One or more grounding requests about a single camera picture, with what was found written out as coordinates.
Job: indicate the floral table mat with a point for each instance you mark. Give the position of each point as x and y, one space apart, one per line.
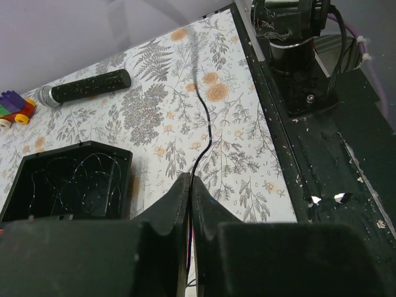
192 108

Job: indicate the black plastic bin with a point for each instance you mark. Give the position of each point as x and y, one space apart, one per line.
88 180

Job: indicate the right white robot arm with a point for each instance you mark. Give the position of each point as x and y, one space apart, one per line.
289 29

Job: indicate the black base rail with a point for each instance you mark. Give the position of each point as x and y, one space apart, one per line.
338 164

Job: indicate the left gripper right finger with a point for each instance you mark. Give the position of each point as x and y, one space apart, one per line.
234 258

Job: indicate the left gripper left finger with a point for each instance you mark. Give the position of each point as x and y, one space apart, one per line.
144 256

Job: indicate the black microphone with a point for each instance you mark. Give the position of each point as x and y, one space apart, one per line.
90 87

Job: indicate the colourful toy block figure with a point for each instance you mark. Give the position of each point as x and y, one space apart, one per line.
15 109

